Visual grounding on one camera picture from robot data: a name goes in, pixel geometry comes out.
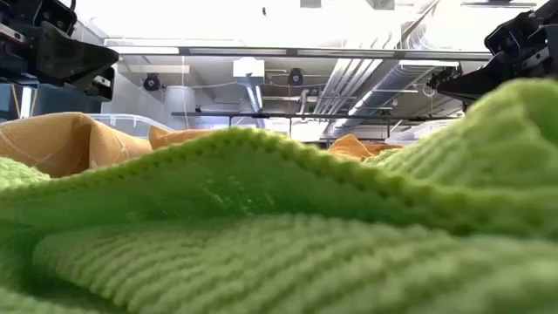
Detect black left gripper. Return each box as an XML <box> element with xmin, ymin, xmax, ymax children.
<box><xmin>0</xmin><ymin>0</ymin><xmax>119</xmax><ymax>102</ymax></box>

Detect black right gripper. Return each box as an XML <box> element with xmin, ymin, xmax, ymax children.
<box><xmin>437</xmin><ymin>0</ymin><xmax>558</xmax><ymax>106</ymax></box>

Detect light orange checked towel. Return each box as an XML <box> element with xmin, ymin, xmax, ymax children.
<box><xmin>0</xmin><ymin>112</ymin><xmax>219</xmax><ymax>178</ymax></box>

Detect mustard yellow towel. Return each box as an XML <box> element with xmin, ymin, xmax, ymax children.
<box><xmin>326</xmin><ymin>133</ymin><xmax>405</xmax><ymax>161</ymax></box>

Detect bright green knitted towel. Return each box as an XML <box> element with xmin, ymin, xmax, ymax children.
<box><xmin>0</xmin><ymin>78</ymin><xmax>558</xmax><ymax>314</ymax></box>

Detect black hanging ceiling device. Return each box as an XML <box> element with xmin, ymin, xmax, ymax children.
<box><xmin>425</xmin><ymin>65</ymin><xmax>463</xmax><ymax>90</ymax></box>

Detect white round column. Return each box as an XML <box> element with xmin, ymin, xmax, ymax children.
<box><xmin>163</xmin><ymin>85</ymin><xmax>197</xmax><ymax>131</ymax></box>

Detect white ceiling pipes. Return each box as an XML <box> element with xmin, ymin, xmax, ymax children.
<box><xmin>313</xmin><ymin>58</ymin><xmax>384</xmax><ymax>115</ymax></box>

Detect white ceiling box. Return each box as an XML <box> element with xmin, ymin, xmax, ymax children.
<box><xmin>232</xmin><ymin>56</ymin><xmax>266</xmax><ymax>79</ymax></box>

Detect long ceiling light bar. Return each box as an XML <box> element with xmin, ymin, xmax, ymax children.
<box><xmin>104</xmin><ymin>38</ymin><xmax>493</xmax><ymax>62</ymax></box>

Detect silver ventilation duct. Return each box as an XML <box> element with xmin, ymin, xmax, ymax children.
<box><xmin>324</xmin><ymin>60</ymin><xmax>461</xmax><ymax>139</ymax></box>

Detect black overhead shelf rail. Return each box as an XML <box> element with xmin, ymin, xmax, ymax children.
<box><xmin>171</xmin><ymin>111</ymin><xmax>461</xmax><ymax>121</ymax></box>

